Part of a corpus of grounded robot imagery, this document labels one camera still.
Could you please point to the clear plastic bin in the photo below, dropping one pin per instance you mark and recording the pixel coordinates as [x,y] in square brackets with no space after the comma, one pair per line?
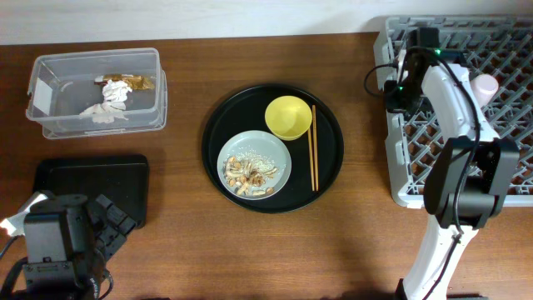
[71,77]

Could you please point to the food scraps on plate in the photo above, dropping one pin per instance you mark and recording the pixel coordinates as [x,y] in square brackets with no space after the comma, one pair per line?
[250,174]

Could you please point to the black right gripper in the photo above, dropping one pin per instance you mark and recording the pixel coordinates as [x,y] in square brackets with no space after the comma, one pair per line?
[416,67]

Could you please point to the grey plate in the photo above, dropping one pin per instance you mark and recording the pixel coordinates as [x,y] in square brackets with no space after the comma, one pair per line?
[262,143]

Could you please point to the white tissue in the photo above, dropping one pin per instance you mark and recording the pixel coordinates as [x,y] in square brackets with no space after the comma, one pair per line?
[106,112]

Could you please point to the black round tray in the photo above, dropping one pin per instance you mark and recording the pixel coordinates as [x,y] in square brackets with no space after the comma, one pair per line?
[244,111]

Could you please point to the grey tissue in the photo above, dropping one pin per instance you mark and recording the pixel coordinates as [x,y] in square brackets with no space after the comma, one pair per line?
[115,91]

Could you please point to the yellow bowl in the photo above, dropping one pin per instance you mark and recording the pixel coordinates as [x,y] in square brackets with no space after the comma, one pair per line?
[288,117]

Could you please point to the gold snack wrapper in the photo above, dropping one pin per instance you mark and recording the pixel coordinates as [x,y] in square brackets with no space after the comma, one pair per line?
[135,82]

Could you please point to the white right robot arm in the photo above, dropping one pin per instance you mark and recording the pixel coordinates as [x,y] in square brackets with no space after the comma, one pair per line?
[469,180]

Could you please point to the pink cup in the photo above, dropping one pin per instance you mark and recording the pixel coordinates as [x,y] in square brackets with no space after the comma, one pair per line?
[484,88]

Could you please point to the white label on bin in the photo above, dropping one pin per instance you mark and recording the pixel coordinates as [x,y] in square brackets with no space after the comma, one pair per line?
[42,97]

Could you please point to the black rectangular tray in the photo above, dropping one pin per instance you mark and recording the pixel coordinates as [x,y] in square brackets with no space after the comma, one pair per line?
[123,179]

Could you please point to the grey dishwasher rack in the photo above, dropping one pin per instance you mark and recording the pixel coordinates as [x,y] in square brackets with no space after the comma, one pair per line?
[498,46]

